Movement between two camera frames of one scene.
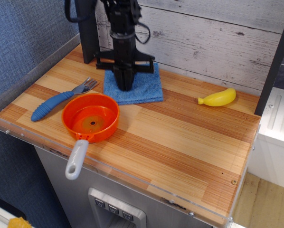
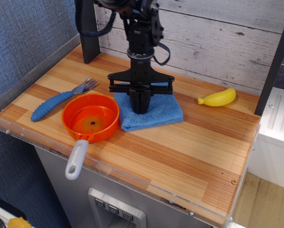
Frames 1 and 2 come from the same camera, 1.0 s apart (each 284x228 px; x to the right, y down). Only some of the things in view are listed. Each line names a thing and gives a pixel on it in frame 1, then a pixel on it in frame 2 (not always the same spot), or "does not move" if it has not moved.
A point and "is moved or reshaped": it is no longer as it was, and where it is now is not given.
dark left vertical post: [86, 15] does not move
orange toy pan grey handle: [88, 117] does not move
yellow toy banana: [219, 99] does not move
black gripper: [123, 58] → [140, 75]
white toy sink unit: [272, 156] does not move
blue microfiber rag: [146, 87] is moved or reshaped
